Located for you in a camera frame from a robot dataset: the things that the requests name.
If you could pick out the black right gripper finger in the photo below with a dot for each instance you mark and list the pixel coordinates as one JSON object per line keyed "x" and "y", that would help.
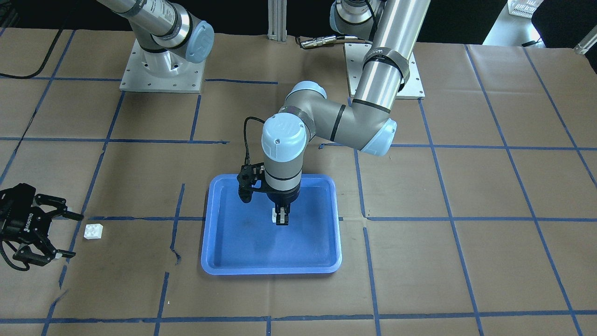
{"x": 25, "y": 254}
{"x": 59, "y": 205}

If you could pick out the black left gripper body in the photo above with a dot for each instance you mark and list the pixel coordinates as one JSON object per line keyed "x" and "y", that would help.
{"x": 283, "y": 197}

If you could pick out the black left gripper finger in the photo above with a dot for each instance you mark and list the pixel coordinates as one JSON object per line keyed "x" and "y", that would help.
{"x": 282, "y": 214}

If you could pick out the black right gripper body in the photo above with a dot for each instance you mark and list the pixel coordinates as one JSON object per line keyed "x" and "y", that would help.
{"x": 18, "y": 227}

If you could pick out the white block with studs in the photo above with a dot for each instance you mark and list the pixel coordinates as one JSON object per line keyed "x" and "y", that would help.
{"x": 93, "y": 231}

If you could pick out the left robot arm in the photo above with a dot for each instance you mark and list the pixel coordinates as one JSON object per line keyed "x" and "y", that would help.
{"x": 392, "y": 27}

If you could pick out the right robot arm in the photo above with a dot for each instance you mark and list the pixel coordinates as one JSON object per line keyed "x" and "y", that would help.
{"x": 159, "y": 26}

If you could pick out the blue plastic tray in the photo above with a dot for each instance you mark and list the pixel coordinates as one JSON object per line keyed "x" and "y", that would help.
{"x": 243, "y": 238}

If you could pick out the white storage basket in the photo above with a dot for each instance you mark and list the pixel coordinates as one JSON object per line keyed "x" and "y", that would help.
{"x": 523, "y": 8}

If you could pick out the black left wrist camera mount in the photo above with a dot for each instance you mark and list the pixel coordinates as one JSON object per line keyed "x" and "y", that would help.
{"x": 252, "y": 179}

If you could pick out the metal cable connector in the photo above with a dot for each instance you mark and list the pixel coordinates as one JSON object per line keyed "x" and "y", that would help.
{"x": 315, "y": 42}

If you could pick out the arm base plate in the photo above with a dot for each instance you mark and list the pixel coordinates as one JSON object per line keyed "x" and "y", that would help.
{"x": 355, "y": 54}
{"x": 161, "y": 73}

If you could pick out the aluminium frame post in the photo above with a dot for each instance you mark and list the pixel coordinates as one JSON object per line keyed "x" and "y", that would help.
{"x": 276, "y": 10}

